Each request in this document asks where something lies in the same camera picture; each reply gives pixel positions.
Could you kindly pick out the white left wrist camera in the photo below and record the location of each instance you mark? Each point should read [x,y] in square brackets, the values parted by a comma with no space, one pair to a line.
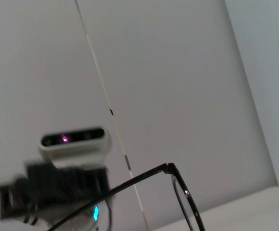
[74,146]

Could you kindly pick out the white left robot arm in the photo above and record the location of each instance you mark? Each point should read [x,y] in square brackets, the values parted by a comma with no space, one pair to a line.
[81,222]

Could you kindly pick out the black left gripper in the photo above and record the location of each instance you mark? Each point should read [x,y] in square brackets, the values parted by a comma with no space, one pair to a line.
[67,183]

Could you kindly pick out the black thin-framed glasses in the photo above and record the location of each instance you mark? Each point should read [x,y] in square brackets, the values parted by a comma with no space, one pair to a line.
[170,168]

